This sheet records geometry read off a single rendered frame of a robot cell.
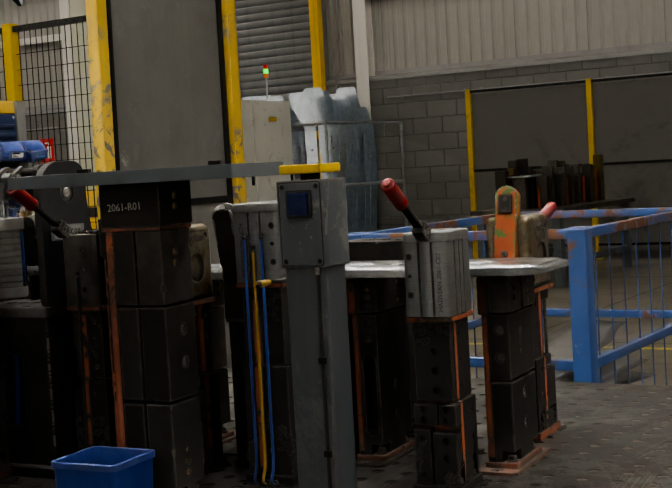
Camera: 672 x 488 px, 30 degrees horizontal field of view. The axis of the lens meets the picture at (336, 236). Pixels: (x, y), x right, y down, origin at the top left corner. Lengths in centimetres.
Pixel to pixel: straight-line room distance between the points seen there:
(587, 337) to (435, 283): 198
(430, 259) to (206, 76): 401
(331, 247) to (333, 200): 6
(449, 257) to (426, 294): 6
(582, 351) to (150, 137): 232
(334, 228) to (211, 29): 416
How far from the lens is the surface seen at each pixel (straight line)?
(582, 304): 364
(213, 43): 572
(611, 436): 208
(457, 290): 172
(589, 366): 366
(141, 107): 525
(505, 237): 200
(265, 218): 180
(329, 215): 159
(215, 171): 161
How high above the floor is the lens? 115
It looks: 3 degrees down
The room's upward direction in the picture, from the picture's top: 3 degrees counter-clockwise
